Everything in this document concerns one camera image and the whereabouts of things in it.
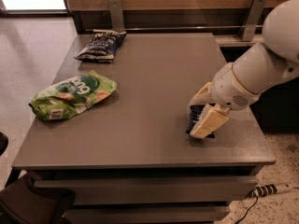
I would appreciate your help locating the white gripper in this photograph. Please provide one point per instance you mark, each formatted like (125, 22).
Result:
(230, 88)

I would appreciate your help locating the blue rxbar blueberry bar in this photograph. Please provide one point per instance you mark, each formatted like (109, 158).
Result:
(195, 112)

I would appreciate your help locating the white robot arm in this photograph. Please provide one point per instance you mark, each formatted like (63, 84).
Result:
(273, 61)

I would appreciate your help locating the blue chip bag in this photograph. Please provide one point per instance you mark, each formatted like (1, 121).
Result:
(103, 47)

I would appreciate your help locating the green snack bag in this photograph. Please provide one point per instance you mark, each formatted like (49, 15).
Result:
(71, 97)

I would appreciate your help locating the white power strip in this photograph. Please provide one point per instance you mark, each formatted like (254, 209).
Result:
(270, 189)

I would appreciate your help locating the grey lower drawer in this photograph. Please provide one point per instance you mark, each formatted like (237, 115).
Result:
(151, 215)

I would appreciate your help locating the grey drawer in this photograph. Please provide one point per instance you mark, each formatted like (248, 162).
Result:
(155, 190)
(151, 215)

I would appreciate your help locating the grey upper drawer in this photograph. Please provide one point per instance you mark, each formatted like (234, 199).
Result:
(155, 190)

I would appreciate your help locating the dark chair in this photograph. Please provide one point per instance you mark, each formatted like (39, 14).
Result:
(22, 203)

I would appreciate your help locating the right metal bracket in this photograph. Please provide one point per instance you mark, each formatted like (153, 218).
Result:
(248, 28)

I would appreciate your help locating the metal bracket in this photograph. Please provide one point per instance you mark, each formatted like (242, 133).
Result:
(248, 28)
(116, 15)

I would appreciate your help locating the left metal bracket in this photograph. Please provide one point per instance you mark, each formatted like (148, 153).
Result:
(116, 15)

